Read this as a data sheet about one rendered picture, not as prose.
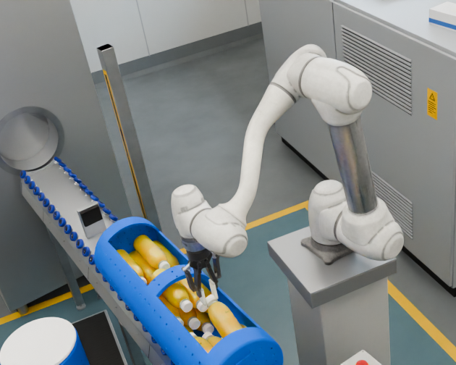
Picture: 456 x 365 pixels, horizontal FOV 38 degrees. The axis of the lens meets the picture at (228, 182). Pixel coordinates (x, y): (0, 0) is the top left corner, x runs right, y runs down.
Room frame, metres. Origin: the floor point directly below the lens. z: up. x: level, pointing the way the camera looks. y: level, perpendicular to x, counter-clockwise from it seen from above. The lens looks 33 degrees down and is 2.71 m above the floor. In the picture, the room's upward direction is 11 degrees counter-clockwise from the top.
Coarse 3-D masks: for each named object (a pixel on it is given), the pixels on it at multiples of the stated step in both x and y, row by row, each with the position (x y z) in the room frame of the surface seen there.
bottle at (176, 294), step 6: (156, 270) 1.88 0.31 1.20; (162, 270) 1.87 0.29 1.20; (168, 288) 1.77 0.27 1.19; (174, 288) 1.76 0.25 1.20; (180, 288) 1.76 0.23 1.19; (162, 294) 1.78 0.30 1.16; (168, 294) 1.75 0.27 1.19; (174, 294) 1.74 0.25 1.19; (180, 294) 1.73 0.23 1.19; (186, 294) 1.74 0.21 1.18; (168, 300) 1.74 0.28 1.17; (174, 300) 1.72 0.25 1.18; (180, 300) 1.72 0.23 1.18; (186, 300) 1.72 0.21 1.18; (174, 306) 1.72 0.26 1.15; (180, 306) 1.70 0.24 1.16
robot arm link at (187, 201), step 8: (176, 192) 1.67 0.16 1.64; (184, 192) 1.66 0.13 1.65; (192, 192) 1.65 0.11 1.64; (200, 192) 1.68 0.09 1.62; (176, 200) 1.64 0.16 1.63; (184, 200) 1.63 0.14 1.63; (192, 200) 1.63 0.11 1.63; (200, 200) 1.65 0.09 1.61; (176, 208) 1.64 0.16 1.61; (184, 208) 1.62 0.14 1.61; (192, 208) 1.62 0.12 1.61; (200, 208) 1.62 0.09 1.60; (208, 208) 1.62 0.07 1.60; (176, 216) 1.64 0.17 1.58; (184, 216) 1.61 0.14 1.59; (192, 216) 1.60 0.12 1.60; (176, 224) 1.65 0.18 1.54; (184, 224) 1.61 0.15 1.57; (184, 232) 1.62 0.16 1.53
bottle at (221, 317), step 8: (208, 304) 1.65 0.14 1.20; (216, 304) 1.63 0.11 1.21; (224, 304) 1.64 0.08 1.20; (208, 312) 1.62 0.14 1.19; (216, 312) 1.60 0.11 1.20; (224, 312) 1.60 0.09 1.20; (216, 320) 1.58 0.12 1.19; (224, 320) 1.57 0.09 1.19; (232, 320) 1.57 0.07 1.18; (216, 328) 1.58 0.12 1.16; (224, 328) 1.55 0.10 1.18; (232, 328) 1.55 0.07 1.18; (240, 328) 1.55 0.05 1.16; (224, 336) 1.54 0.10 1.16
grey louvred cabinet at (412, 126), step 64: (320, 0) 3.79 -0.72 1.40; (384, 0) 3.47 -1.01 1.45; (448, 0) 3.30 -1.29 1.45; (384, 64) 3.16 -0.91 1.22; (448, 64) 2.69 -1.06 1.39; (320, 128) 3.94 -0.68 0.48; (384, 128) 3.19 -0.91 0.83; (448, 128) 2.68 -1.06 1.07; (384, 192) 3.21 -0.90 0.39; (448, 192) 2.66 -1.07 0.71; (448, 256) 2.65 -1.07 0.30
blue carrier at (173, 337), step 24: (120, 240) 2.17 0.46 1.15; (168, 240) 2.12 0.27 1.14; (96, 264) 2.10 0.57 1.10; (120, 264) 1.95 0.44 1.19; (120, 288) 1.90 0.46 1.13; (144, 288) 1.79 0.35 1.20; (216, 288) 1.80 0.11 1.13; (144, 312) 1.73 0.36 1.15; (168, 312) 1.64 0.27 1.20; (240, 312) 1.67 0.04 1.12; (168, 336) 1.58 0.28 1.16; (192, 336) 1.51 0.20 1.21; (216, 336) 1.72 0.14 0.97; (240, 336) 1.45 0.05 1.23; (264, 336) 1.46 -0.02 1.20; (192, 360) 1.45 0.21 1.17; (216, 360) 1.39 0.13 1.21; (240, 360) 1.41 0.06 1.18; (264, 360) 1.44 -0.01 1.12
